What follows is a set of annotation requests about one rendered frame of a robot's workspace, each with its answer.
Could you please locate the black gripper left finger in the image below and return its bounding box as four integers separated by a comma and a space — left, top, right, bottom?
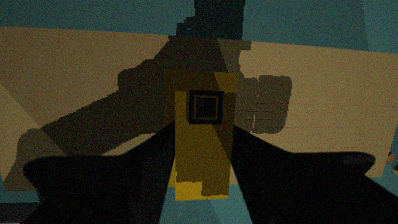
23, 120, 175, 224

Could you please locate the tan panel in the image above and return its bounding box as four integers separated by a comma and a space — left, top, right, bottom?
0, 26, 398, 192

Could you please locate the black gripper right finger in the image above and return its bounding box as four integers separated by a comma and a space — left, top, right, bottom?
231, 125, 375, 224

